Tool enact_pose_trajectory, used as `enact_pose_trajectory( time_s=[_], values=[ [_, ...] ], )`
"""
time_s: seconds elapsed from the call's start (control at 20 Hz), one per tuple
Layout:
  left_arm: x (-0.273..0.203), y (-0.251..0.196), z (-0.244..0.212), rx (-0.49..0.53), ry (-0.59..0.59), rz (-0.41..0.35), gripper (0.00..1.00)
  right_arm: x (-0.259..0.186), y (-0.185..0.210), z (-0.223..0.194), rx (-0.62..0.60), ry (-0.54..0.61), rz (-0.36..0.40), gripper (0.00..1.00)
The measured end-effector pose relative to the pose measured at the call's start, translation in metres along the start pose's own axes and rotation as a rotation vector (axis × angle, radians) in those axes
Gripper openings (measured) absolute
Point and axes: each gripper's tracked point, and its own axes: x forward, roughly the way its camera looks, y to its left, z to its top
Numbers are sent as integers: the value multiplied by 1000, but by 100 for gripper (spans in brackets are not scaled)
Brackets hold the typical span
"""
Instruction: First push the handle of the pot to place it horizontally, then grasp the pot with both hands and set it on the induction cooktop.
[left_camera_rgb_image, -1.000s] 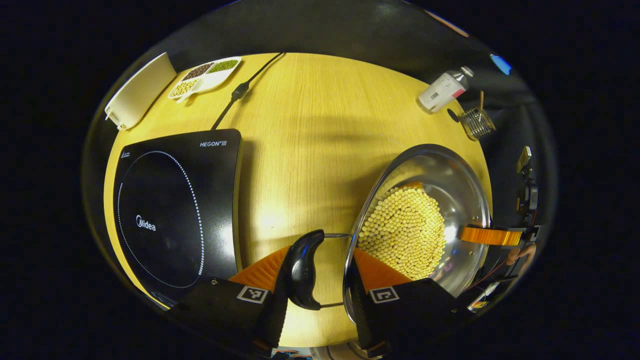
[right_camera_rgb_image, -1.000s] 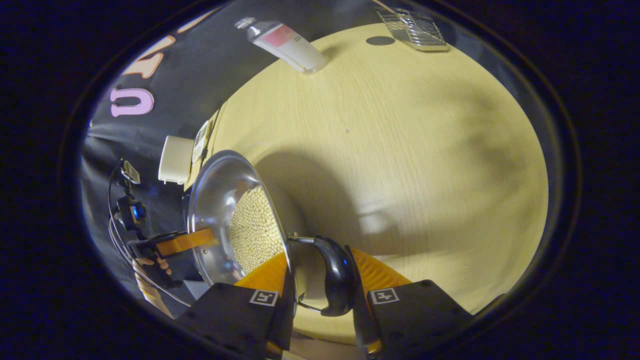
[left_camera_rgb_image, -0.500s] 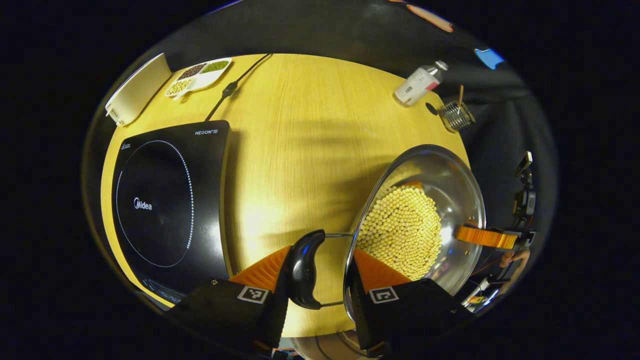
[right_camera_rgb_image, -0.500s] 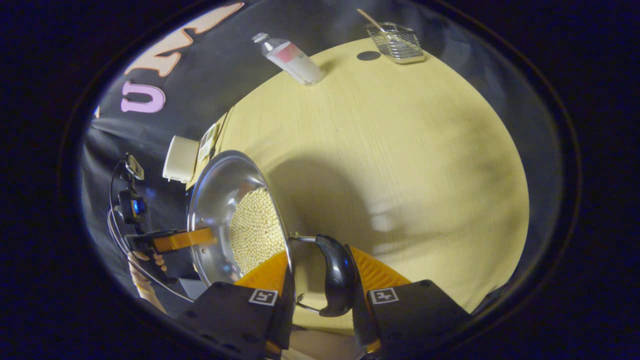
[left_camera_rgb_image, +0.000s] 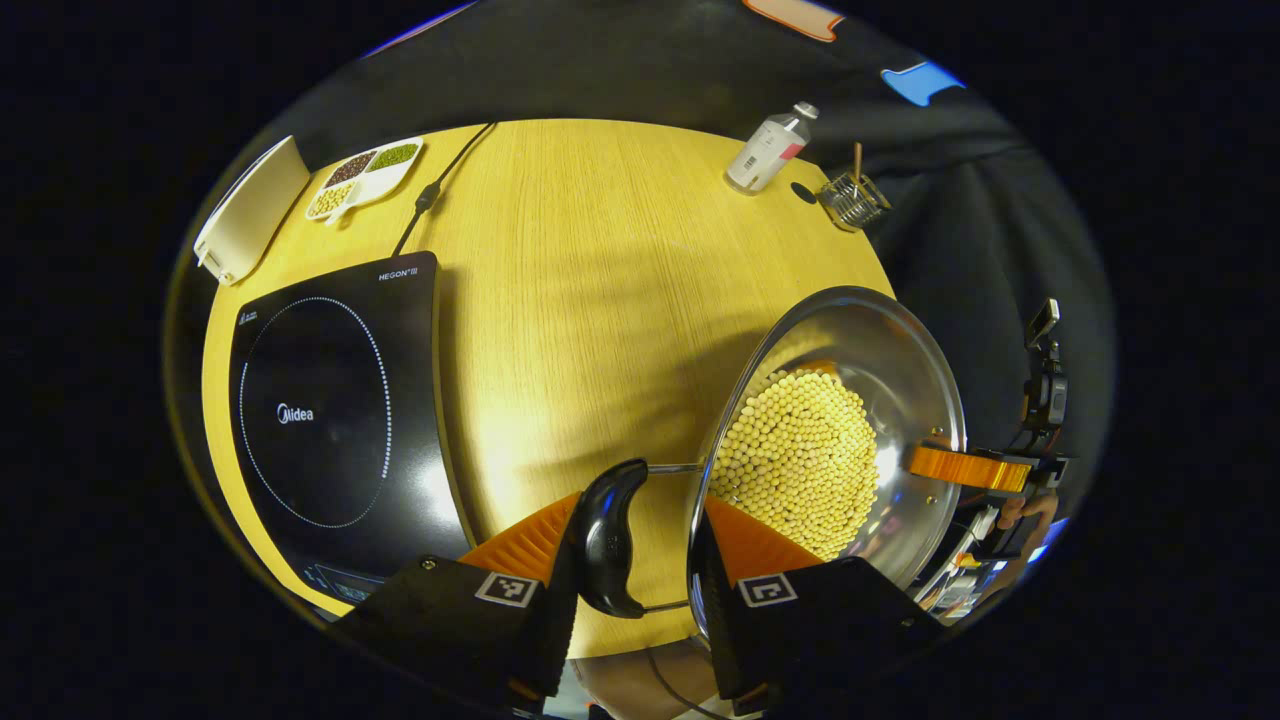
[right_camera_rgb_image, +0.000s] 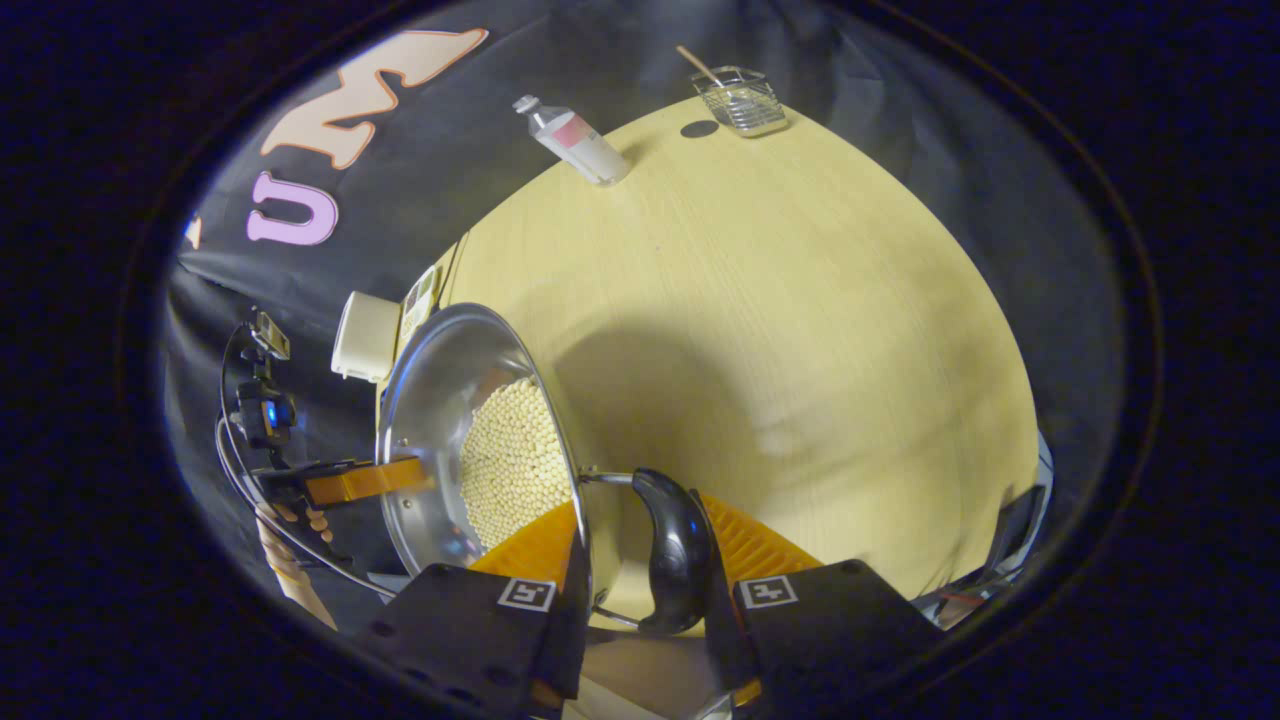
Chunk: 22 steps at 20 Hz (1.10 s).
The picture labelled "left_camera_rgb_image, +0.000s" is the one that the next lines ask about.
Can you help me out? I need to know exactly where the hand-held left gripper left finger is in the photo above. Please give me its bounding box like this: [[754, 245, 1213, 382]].
[[335, 490, 586, 717]]

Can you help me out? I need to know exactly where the white toaster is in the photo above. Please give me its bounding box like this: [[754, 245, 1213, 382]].
[[193, 135, 312, 287]]

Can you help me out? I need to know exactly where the person's leg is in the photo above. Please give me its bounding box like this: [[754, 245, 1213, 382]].
[[565, 640, 726, 720]]

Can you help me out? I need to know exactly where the clear glass cup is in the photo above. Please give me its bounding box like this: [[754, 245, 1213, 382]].
[[817, 170, 892, 233]]

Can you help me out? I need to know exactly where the small white bottle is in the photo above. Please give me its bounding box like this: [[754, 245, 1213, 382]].
[[725, 101, 820, 195]]

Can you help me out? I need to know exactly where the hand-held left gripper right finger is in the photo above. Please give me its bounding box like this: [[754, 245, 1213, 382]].
[[690, 495, 946, 717]]

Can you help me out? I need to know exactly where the heap of yellow beans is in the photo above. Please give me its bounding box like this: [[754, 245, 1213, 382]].
[[707, 368, 881, 561]]

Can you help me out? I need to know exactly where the white divided bean dish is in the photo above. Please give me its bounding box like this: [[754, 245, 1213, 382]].
[[305, 137, 425, 226]]

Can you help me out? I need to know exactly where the black power cable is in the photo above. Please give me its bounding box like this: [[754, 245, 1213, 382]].
[[390, 122, 498, 258]]

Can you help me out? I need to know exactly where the steel pot with black handle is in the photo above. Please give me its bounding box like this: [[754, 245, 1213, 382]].
[[565, 286, 969, 641]]

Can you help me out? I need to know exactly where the black induction cooktop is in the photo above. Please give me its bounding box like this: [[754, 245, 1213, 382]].
[[228, 250, 479, 613]]

